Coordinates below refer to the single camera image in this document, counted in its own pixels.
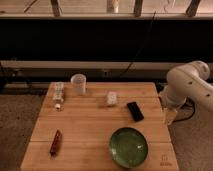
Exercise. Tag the red brown pocket knife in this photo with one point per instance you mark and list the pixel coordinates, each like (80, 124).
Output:
(56, 143)

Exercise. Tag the translucent gripper tool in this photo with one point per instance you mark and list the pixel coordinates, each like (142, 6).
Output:
(169, 115)

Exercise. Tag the clear plastic bottle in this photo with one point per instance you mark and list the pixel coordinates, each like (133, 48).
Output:
(58, 95)

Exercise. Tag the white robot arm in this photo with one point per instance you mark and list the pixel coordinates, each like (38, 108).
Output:
(186, 81)

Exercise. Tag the clear plastic cup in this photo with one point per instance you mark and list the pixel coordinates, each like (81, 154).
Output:
(78, 82)

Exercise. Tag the green ceramic bowl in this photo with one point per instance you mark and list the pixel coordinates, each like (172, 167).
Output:
(128, 147)

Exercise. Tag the black smartphone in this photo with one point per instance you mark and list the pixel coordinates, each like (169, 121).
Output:
(135, 111)

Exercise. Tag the small white box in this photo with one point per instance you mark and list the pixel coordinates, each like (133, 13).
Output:
(111, 98)

